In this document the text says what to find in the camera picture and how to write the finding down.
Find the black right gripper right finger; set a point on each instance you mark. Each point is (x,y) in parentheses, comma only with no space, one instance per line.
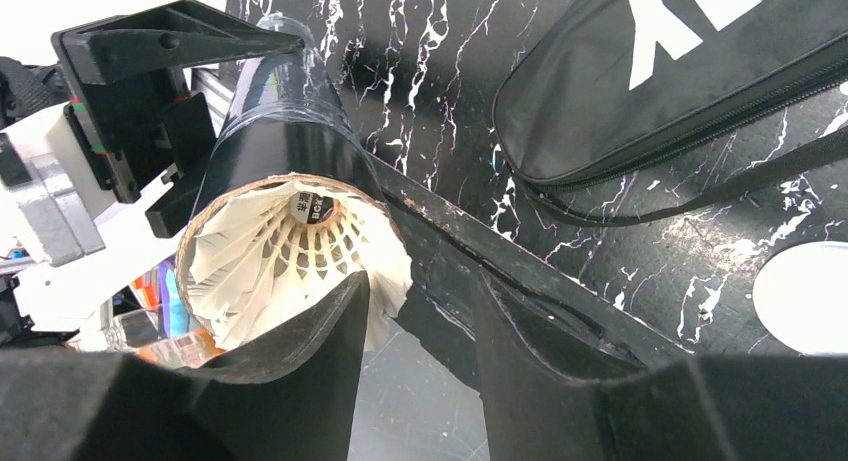
(548,395)

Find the white shuttlecock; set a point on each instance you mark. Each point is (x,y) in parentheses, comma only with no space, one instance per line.
(260,255)

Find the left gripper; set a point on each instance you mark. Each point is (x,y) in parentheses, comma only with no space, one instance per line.
(139,117)

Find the clear tube lid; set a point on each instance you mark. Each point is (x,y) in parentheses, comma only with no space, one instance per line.
(800,297)

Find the black shuttlecock tube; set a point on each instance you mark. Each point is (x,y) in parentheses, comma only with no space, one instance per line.
(286,119)

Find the black racket bag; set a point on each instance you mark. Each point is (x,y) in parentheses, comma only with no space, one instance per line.
(616,86)

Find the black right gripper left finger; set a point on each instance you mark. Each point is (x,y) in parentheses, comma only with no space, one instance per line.
(289,394)

